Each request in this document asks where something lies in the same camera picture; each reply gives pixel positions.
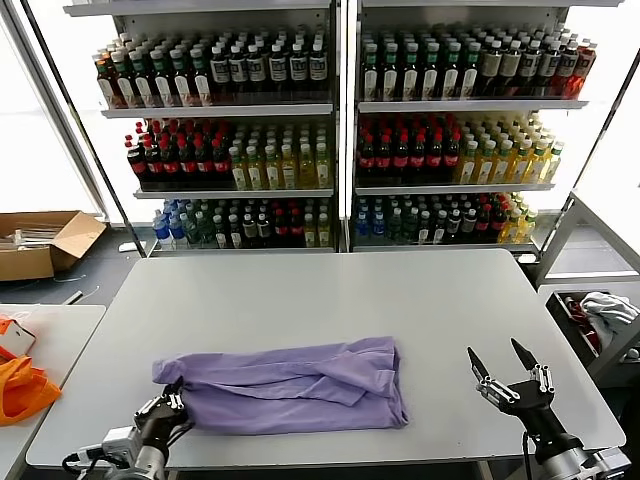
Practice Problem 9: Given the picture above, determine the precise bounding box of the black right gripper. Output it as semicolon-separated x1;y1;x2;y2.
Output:
466;337;585;454

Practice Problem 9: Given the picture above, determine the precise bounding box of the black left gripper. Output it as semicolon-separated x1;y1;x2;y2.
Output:
132;376;192;454

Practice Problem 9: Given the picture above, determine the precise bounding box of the purple t-shirt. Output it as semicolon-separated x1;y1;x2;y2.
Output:
151;335;411;436

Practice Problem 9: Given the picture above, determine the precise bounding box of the black storage bin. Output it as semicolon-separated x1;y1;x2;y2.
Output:
544;289;640;371

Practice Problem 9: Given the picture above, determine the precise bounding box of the red crumpled garment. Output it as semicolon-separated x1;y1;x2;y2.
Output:
562;294;601;351

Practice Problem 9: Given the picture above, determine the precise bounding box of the white crumpled garment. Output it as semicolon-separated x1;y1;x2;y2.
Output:
577;291;640;351

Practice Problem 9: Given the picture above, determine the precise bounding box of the orange fabric bag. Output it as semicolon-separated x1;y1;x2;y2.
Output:
0;353;64;427

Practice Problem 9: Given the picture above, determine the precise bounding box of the small red cap cola bottle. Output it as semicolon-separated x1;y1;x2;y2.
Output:
288;209;305;249
490;204;507;244
273;209;290;249
475;204;494;244

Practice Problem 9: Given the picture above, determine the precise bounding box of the white box with orange edge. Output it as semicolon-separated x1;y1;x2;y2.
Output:
0;314;39;362

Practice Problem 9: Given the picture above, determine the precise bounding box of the open cardboard box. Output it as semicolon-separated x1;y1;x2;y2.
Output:
0;210;109;283

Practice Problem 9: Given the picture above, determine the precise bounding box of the bundle of white strips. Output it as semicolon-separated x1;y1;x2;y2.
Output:
0;227;66;249

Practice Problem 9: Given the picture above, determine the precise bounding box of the dark slanted pole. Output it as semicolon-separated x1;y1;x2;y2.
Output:
19;0;140;257
569;59;640;211

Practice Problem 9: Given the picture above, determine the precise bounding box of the grey metal shelving unit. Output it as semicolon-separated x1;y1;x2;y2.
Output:
349;0;591;254
62;0;346;259

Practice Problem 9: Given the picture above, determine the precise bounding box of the green cap dark tea bottle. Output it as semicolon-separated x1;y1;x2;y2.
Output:
422;42;442;101
362;43;381;101
402;42;421;101
442;42;462;100
189;46;212;107
111;49;137;109
169;47;194;108
382;43;401;101
129;48;155;108
460;41;481;100
149;48;174;108

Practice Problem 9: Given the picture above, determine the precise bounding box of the dark bottle beige label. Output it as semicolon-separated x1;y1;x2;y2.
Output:
501;39;525;97
519;39;545;97
480;39;505;97

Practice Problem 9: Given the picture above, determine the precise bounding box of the red drink bottle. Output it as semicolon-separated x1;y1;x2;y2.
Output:
569;43;599;100

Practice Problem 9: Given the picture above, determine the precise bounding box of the dark bottle black-white label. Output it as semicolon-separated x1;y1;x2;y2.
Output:
268;42;289;100
209;43;231;101
538;39;564;97
308;41;327;100
228;43;249;101
288;42;308;100
555;40;581;99
247;43;267;101

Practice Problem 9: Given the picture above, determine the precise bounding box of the orange tea bottle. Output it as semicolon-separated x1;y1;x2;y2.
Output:
94;49;119;109

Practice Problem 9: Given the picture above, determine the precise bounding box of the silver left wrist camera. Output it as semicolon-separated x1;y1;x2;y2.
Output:
97;425;142;469

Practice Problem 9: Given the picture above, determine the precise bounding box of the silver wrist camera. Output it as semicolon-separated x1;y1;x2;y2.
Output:
97;425;142;469
587;446;634;480

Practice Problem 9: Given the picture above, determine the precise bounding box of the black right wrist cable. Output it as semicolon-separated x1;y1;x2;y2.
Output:
519;429;532;480

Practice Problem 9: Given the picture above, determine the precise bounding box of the grey metal frame cart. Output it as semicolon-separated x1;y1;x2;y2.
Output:
534;192;640;386

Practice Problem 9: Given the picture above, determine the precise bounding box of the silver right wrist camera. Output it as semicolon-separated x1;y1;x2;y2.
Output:
587;446;634;480

